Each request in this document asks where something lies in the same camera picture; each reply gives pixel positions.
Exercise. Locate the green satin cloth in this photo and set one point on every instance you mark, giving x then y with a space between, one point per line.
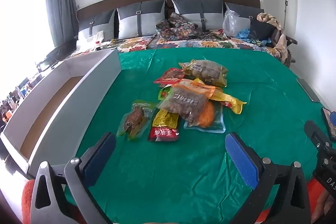
262 108

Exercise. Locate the black cloth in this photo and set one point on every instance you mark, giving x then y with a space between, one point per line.
261 29

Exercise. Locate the clear plastic bag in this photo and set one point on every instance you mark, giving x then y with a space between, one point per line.
233 22

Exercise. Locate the orange chicken breast packet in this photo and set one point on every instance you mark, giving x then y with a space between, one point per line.
206 116

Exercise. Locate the small red-capped bottle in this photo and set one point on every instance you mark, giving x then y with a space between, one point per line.
98 45

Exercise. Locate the floral bed sheet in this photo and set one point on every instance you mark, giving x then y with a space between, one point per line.
136 43

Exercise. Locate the blue cloth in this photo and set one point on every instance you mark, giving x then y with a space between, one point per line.
242 33

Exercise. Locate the gold egg packet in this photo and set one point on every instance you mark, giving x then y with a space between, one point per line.
207 70

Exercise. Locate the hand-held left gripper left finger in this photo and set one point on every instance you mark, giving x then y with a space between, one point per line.
101 158

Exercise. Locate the brown nut packet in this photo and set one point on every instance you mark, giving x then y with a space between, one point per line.
183 106

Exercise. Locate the bright window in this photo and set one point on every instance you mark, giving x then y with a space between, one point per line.
23 29

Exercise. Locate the white cardboard box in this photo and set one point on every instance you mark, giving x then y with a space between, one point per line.
65 103

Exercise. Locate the white door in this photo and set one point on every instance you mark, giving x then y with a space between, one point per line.
290 3

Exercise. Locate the small green snack packet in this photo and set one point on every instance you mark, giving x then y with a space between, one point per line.
163 94

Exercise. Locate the yellow and red snack packet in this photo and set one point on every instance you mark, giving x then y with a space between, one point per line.
164 132

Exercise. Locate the white paper bag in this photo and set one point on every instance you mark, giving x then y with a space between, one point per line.
89 39

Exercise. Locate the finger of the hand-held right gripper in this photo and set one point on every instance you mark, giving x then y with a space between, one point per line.
316 133

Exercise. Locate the green chicken leg packet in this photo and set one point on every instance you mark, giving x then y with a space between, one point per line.
135 119

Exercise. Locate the dark patterned cloth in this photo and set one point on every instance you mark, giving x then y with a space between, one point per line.
178 28

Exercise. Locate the black bag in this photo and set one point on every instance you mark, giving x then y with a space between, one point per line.
59 53

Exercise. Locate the dark wooden chair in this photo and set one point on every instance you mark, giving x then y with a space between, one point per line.
290 50

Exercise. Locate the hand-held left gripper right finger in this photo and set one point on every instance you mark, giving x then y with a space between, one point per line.
241 161

